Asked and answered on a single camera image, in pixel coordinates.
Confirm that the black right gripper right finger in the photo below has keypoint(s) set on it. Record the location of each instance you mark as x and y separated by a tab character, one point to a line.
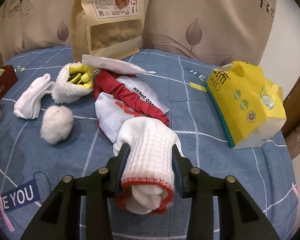
192	182

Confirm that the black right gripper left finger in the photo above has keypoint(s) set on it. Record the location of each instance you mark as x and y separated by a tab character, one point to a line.
103	184

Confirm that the white red-trimmed sock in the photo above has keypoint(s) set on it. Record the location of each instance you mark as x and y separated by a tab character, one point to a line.
147	181

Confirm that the white red drawstring pouch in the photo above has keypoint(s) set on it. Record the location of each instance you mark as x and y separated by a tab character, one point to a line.
118	98

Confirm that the floral white sanitary pad packet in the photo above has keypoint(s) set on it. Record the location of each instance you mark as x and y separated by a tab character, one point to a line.
116	66

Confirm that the white fluffy ball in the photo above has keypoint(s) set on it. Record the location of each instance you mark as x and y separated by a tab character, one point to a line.
57	124

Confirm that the yellow tissue pack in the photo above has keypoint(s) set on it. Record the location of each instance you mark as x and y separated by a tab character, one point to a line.
249	105

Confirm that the white fluffy yellow slipper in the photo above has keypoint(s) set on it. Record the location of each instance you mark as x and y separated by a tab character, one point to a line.
67	89

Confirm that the white folded sock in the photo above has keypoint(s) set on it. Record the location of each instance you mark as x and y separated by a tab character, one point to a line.
29	104

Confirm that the brown wooden furniture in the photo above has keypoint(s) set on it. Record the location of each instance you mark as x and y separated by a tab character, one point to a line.
291	129

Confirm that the dark red coffee box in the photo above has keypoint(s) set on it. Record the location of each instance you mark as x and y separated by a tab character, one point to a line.
7	79

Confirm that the kraft paper snack bag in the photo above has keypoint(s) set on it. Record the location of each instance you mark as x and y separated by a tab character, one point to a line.
107	28

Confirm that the beige leaf print curtain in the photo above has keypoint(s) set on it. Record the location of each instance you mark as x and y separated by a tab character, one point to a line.
211	31

